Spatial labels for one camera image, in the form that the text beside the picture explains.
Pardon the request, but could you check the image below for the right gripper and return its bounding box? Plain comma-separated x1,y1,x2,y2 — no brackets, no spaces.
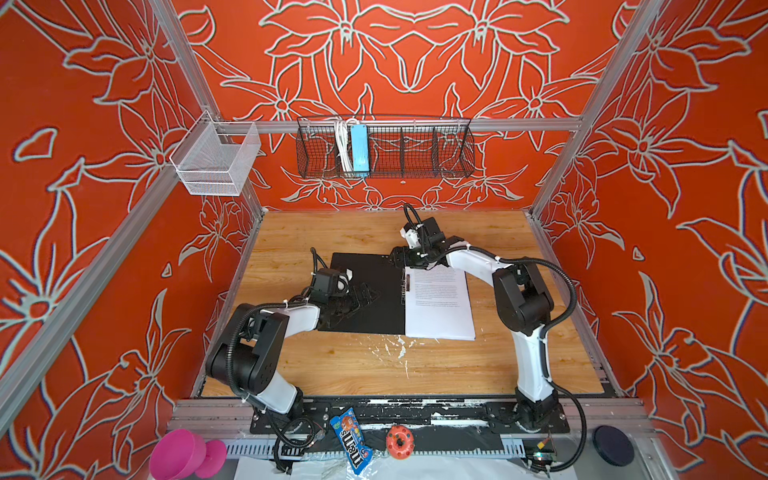
382,244,432,269

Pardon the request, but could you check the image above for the grey clip folder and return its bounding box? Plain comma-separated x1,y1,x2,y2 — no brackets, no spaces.
316,251,478,342

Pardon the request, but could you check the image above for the paper sheet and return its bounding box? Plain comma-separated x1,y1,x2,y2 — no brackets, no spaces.
405,265,476,341

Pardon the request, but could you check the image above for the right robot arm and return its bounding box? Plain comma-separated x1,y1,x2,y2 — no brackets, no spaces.
390,203,578,433

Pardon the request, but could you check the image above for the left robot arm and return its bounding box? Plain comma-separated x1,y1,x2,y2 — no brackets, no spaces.
205,248,380,422

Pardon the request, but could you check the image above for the blue white box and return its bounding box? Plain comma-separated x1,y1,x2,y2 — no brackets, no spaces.
350,123,370,177

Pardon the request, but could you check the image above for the blue candy bag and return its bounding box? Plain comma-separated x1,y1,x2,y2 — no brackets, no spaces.
330,408,374,475

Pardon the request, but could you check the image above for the red toy wheel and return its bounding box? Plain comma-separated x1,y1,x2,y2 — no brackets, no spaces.
386,425,415,460

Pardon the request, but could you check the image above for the clear plastic bin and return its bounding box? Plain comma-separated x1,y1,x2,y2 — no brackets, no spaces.
170,111,262,197

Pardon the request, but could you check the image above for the pink dumbbell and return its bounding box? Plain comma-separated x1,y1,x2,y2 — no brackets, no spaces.
149,429,227,480

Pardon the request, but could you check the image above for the small green circuit board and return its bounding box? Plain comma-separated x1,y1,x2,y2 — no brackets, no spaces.
523,437,556,475

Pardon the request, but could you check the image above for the dark round disc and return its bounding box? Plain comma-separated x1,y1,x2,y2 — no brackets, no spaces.
593,425,635,467

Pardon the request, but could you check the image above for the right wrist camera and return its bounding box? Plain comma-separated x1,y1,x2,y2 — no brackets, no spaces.
400,217,446,250

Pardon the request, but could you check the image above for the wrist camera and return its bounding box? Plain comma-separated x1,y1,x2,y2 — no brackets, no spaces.
400,217,446,250
309,268,350,304

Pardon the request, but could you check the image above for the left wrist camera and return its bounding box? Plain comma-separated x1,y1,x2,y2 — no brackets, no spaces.
309,268,350,304

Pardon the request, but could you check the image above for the black wire basket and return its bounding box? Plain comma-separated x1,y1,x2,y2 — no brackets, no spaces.
296,115,476,180

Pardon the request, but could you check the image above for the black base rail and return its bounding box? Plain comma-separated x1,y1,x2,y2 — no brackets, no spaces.
249,395,571,436

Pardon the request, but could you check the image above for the white cable bundle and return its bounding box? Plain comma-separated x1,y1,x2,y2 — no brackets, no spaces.
333,118,355,174

